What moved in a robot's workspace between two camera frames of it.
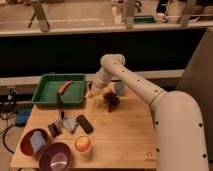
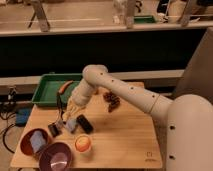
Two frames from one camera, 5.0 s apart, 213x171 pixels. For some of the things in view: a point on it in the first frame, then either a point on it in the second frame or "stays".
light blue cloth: (37, 140) stays
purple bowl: (55, 156) stays
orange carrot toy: (62, 89) stays
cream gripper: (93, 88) → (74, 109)
